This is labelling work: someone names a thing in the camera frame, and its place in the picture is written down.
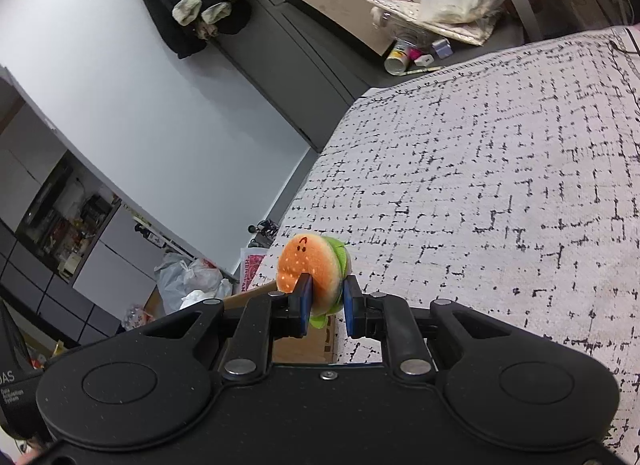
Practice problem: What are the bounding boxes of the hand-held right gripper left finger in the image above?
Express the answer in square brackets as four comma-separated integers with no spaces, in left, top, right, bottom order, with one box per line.
[142,272,315,381]

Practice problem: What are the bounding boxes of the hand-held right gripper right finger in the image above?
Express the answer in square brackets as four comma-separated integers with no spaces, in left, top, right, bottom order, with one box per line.
[342,275,501,381]

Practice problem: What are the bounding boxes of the brown cardboard box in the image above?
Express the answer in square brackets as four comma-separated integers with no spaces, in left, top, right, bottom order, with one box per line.
[222,282,337,366]

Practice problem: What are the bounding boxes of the burger plush toy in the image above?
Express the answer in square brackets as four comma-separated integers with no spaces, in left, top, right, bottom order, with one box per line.
[276,234,353,330]

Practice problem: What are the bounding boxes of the person's left hand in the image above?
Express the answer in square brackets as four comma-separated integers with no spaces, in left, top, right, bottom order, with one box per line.
[0,437,48,465]

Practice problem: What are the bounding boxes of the red white plastic bag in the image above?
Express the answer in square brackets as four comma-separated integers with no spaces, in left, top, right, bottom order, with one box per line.
[240,252,267,293]

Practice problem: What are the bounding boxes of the grey sneakers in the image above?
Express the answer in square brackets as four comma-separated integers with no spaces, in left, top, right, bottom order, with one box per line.
[247,219,279,248]

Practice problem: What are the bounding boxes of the dark panelled sliding door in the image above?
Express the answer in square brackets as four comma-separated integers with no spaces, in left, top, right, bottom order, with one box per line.
[0,217,123,346]

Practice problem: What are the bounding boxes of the pack of water bottles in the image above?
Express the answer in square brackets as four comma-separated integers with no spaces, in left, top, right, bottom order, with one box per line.
[122,304,151,334]

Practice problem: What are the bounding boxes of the white kitchen base cabinet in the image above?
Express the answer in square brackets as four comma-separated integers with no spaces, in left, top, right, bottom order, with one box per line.
[72,205,171,321]

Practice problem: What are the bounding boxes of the kitchen countertop clutter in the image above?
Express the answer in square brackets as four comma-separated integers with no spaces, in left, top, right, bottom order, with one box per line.
[15,152,121,286]

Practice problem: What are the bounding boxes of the white black patterned bed blanket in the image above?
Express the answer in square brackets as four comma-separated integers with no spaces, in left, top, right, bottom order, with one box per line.
[272,25,640,465]

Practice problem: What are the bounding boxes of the dark grey wardrobe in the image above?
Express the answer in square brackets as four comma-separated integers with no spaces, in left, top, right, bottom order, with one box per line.
[205,0,401,153]

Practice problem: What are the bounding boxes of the yellow white can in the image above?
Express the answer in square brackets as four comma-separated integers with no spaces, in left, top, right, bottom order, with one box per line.
[384,42,412,76]

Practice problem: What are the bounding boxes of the flat patterned package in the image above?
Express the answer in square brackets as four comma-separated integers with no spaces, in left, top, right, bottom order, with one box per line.
[365,0,501,46]

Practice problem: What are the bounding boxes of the dark grey bedside shelf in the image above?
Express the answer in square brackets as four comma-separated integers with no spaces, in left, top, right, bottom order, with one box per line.
[370,15,526,88]

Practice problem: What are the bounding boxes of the hanging dark clothes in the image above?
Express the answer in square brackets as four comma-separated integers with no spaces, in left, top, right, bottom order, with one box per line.
[127,0,251,60]

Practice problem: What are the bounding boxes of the white kitchen wall cabinet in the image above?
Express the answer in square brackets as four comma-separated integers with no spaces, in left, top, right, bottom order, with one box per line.
[0,100,68,230]

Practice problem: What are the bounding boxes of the black picture frame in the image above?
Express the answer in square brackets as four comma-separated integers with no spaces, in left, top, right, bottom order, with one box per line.
[265,0,398,63]

